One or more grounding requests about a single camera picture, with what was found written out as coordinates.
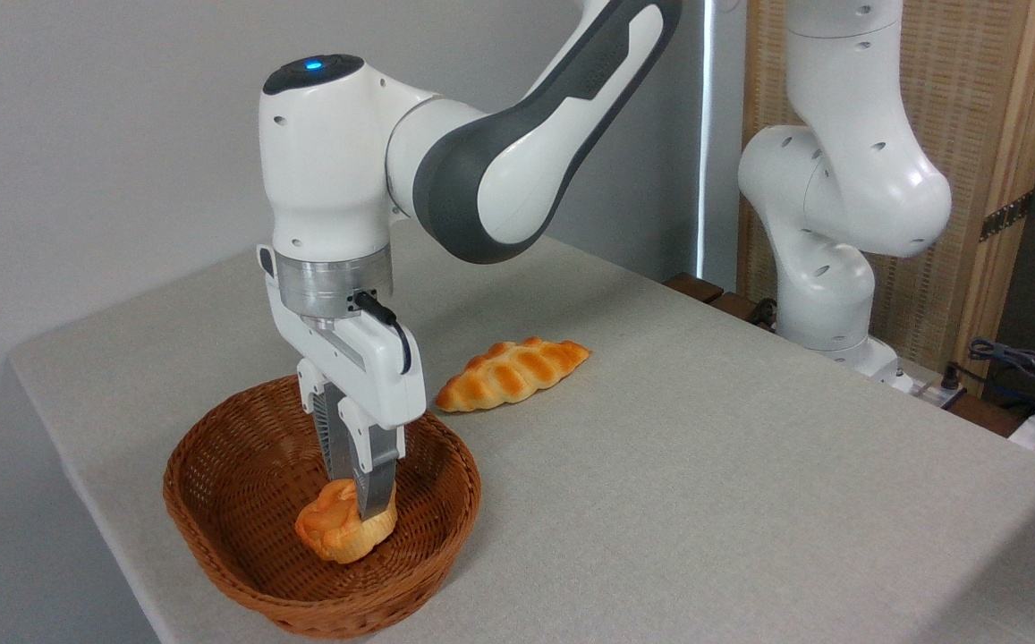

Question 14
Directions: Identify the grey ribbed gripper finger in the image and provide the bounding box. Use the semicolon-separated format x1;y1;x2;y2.
296;358;359;486
338;397;407;521

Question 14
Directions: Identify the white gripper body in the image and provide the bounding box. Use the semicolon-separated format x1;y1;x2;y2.
257;244;428;428

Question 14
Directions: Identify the round muffin-shaped bread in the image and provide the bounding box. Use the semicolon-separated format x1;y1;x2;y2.
294;479;398;564

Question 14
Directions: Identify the long braided bread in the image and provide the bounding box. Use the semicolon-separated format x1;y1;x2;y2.
435;336;591;413

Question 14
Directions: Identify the brown wicker basket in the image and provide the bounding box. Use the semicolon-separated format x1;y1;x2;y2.
163;374;482;640

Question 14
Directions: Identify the metal screen hinge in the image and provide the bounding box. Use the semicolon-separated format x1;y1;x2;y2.
980;190;1035;242

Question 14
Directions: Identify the wooden rattan folding screen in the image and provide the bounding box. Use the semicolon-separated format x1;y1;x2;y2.
737;0;1035;396

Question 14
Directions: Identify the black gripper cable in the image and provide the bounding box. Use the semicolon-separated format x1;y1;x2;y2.
353;291;413;375

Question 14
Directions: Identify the bundle of dark cables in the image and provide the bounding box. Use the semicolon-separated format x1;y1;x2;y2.
967;337;1035;408

